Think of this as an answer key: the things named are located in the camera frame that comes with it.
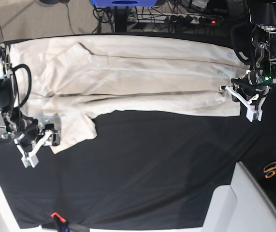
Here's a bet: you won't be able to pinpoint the black table cloth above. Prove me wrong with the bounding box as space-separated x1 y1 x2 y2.
0 31 276 230

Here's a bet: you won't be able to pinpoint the blue plastic box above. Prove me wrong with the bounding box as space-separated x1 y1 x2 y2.
90 0 157 7

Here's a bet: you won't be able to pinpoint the red clip at table edge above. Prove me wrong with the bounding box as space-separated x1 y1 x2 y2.
50 212 66 223

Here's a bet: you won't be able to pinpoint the orange handled scissors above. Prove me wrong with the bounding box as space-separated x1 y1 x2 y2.
263 162 276 179

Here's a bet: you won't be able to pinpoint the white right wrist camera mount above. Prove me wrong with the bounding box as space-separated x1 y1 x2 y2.
16 130 59 168

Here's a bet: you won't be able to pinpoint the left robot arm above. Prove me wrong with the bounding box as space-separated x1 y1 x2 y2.
229 0 276 108

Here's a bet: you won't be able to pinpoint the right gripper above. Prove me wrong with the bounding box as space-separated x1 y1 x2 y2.
14 114 61 150

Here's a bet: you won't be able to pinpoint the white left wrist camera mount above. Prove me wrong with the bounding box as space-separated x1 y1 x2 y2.
224 85 269 122

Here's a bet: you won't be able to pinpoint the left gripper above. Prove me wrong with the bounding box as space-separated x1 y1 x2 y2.
219 72 273 106

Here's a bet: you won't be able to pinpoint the cream white T-shirt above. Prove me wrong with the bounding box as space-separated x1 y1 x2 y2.
10 35 247 154

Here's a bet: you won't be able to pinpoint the white power strip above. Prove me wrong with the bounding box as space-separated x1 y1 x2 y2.
127 12 201 24

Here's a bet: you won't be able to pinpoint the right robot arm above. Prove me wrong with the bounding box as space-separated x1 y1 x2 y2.
0 27 60 151

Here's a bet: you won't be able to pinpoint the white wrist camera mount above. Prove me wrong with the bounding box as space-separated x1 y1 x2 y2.
224 85 269 122
16 130 59 168

